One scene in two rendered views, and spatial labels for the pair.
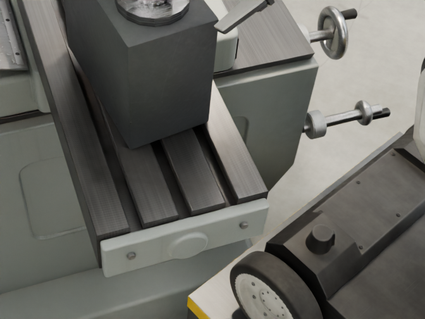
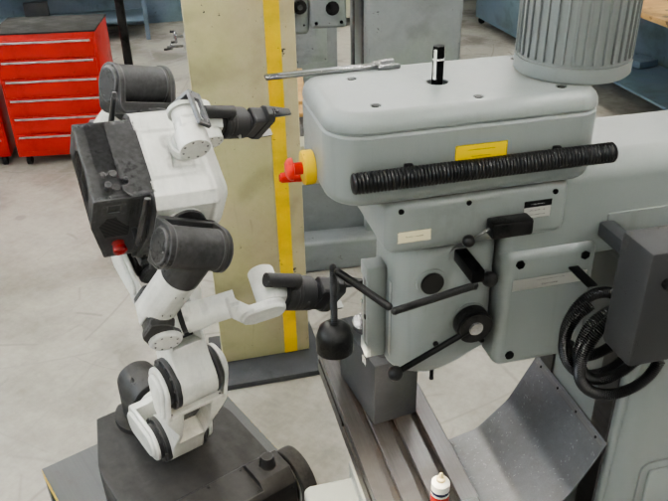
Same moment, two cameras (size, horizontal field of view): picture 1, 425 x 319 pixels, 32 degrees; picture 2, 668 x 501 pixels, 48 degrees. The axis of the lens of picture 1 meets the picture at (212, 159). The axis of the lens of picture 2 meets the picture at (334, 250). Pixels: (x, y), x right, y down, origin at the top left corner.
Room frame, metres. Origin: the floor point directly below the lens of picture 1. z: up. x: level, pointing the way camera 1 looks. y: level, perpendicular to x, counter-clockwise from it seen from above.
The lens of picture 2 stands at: (2.27, 0.34, 2.29)
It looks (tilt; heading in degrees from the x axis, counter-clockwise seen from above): 30 degrees down; 192
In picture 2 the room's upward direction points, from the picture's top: 1 degrees counter-clockwise
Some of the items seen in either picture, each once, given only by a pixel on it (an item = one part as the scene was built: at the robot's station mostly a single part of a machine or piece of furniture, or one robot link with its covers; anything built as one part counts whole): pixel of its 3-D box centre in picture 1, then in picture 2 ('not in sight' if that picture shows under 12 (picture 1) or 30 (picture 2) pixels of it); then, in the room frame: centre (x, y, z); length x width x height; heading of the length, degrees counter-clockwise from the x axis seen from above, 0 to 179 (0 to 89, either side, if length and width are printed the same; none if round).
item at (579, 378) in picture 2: not in sight; (600, 333); (1.07, 0.58, 1.45); 0.18 x 0.16 x 0.21; 115
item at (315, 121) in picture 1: (346, 116); not in sight; (1.11, -0.28, 0.53); 0.22 x 0.06 x 0.06; 115
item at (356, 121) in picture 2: not in sight; (442, 124); (1.00, 0.27, 1.81); 0.47 x 0.26 x 0.16; 115
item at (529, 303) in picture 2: not in sight; (518, 274); (0.92, 0.43, 1.47); 0.24 x 0.19 x 0.26; 25
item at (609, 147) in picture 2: not in sight; (486, 166); (1.12, 0.35, 1.79); 0.45 x 0.04 x 0.04; 115
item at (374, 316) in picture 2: not in sight; (373, 307); (1.05, 0.16, 1.45); 0.04 x 0.04 x 0.21; 25
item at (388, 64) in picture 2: not in sight; (332, 70); (0.98, 0.07, 1.89); 0.24 x 0.04 x 0.01; 118
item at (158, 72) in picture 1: (135, 30); (377, 363); (0.73, 0.12, 1.05); 0.22 x 0.12 x 0.20; 34
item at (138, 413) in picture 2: not in sight; (170, 421); (0.67, -0.53, 0.68); 0.21 x 0.20 x 0.13; 48
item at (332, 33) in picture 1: (317, 36); not in sight; (1.22, -0.19, 0.65); 0.16 x 0.12 x 0.12; 115
